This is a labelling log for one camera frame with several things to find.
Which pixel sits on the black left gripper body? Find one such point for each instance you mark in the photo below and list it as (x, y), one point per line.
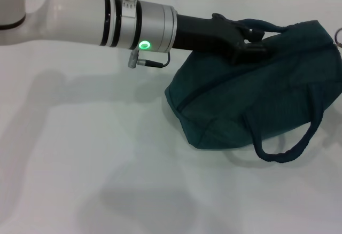
(203, 35)

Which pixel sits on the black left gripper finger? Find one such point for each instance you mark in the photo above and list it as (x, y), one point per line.
(251, 35)
(256, 53)

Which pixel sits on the dark teal insulated bag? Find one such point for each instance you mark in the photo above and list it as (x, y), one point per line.
(253, 97)

